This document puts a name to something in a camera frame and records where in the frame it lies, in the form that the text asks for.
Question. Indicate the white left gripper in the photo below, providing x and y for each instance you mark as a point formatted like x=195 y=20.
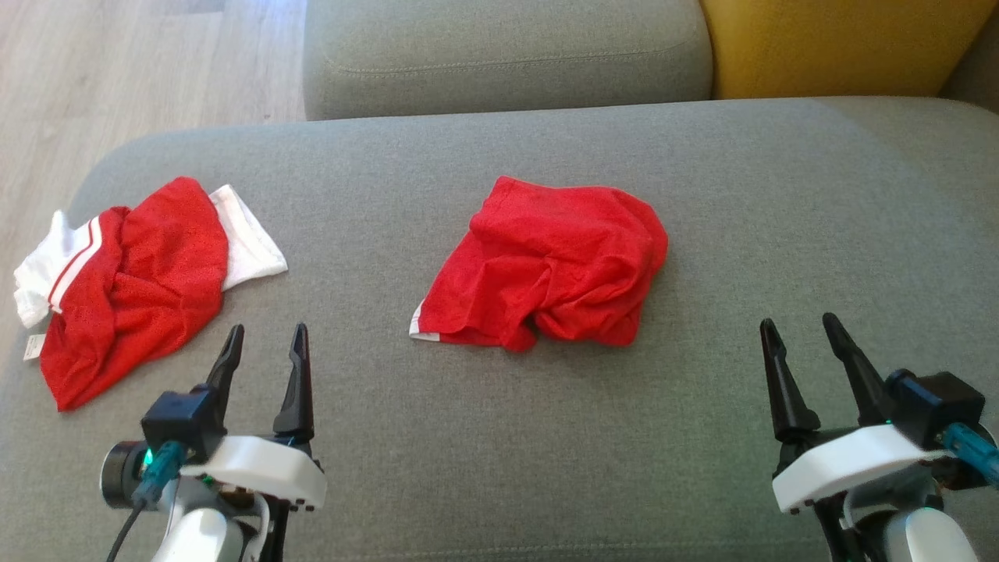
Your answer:
x=257 y=464

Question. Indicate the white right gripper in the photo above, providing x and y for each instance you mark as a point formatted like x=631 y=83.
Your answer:
x=851 y=464

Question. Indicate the red white jersey shirt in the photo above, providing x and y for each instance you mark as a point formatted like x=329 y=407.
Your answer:
x=133 y=289

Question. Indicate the red shorts white trim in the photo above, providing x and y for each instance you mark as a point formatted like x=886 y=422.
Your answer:
x=546 y=265

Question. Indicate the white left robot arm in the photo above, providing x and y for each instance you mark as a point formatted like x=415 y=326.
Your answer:
x=199 y=538

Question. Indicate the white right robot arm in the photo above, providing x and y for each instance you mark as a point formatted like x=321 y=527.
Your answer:
x=925 y=538

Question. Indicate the large grey sofa ottoman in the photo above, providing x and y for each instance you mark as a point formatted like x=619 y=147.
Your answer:
x=499 y=437

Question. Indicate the yellow sofa backrest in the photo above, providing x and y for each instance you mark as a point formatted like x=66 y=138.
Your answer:
x=843 y=47

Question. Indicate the grey sofa seat cushion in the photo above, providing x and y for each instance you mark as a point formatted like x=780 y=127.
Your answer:
x=507 y=55

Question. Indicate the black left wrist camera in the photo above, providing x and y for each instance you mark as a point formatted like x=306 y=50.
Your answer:
x=179 y=417

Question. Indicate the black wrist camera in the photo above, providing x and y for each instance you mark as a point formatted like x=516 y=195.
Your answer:
x=936 y=402
x=179 y=417

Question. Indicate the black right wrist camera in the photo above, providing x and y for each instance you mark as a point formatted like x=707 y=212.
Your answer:
x=936 y=402

